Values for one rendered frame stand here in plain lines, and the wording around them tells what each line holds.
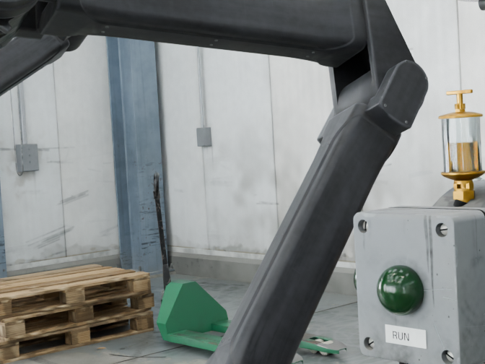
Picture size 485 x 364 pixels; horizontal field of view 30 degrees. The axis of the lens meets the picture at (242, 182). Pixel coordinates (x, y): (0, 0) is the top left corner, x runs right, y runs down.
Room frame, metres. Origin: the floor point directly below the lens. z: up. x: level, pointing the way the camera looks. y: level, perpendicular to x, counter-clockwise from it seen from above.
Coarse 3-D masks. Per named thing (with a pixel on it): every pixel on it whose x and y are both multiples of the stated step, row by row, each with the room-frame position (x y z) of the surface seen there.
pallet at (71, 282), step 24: (96, 264) 7.05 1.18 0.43; (0, 288) 6.12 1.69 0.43; (24, 288) 6.07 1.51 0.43; (48, 288) 6.02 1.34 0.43; (72, 288) 6.08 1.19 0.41; (96, 288) 6.64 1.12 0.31; (120, 288) 6.69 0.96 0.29; (144, 288) 6.42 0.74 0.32; (0, 312) 5.76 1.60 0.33; (24, 312) 5.87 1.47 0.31
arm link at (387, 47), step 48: (0, 0) 0.69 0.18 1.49; (48, 0) 0.74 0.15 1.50; (96, 0) 0.76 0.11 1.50; (144, 0) 0.78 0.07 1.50; (192, 0) 0.80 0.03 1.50; (240, 0) 0.83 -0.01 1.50; (288, 0) 0.85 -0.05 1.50; (336, 0) 0.88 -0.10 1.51; (384, 0) 0.89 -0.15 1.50; (240, 48) 0.85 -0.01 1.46; (288, 48) 0.86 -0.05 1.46; (336, 48) 0.87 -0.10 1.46; (384, 48) 0.87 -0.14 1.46; (336, 96) 0.91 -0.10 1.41
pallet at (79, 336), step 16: (64, 320) 6.37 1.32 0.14; (112, 320) 6.29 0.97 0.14; (144, 320) 6.46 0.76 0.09; (32, 336) 5.90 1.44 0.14; (48, 336) 6.34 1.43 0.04; (64, 336) 6.42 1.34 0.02; (80, 336) 6.13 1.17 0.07; (112, 336) 6.31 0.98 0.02; (0, 352) 5.75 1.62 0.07; (16, 352) 5.82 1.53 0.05; (32, 352) 5.93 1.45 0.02; (48, 352) 5.97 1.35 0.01
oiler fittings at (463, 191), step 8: (456, 96) 0.60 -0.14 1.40; (456, 104) 0.60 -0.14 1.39; (464, 104) 0.60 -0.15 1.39; (456, 112) 0.59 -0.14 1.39; (464, 112) 0.59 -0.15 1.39; (472, 112) 0.59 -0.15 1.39; (448, 176) 0.59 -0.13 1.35; (456, 176) 0.59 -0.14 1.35; (464, 176) 0.59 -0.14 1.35; (472, 176) 0.59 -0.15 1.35; (456, 184) 0.60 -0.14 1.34; (464, 184) 0.60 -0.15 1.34; (472, 184) 0.59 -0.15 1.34; (456, 192) 0.59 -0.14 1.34; (464, 192) 0.59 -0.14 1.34; (472, 192) 0.59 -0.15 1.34; (464, 200) 0.59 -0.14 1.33
